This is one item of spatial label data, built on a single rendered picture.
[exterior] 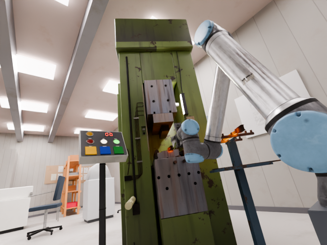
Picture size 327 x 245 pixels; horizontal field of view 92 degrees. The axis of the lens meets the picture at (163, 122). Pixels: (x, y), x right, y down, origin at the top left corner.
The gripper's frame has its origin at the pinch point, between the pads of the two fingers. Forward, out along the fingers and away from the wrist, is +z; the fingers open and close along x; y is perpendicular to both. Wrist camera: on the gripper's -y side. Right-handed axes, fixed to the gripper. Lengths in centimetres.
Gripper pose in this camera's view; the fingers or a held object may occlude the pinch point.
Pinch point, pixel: (176, 140)
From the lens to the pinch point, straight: 116.4
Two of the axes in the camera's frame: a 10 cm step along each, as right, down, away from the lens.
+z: -1.1, 3.6, 9.3
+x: 9.9, -0.8, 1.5
